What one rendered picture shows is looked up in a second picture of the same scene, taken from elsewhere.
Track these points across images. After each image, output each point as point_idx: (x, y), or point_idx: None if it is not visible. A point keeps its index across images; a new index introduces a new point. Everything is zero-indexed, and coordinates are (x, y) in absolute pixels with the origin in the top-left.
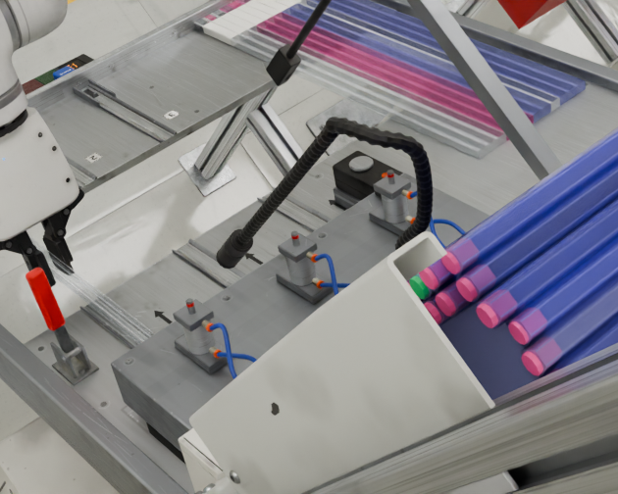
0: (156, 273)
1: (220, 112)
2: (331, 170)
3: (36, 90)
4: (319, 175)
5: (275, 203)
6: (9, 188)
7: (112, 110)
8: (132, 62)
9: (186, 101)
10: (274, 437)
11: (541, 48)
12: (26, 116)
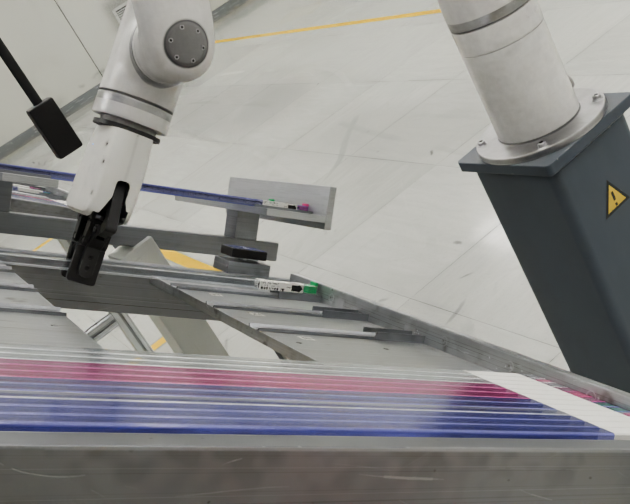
0: (9, 280)
1: (288, 350)
2: (55, 329)
3: (398, 310)
4: (53, 325)
5: None
6: (83, 168)
7: (350, 334)
8: (461, 358)
9: (330, 346)
10: None
11: (143, 439)
12: (114, 125)
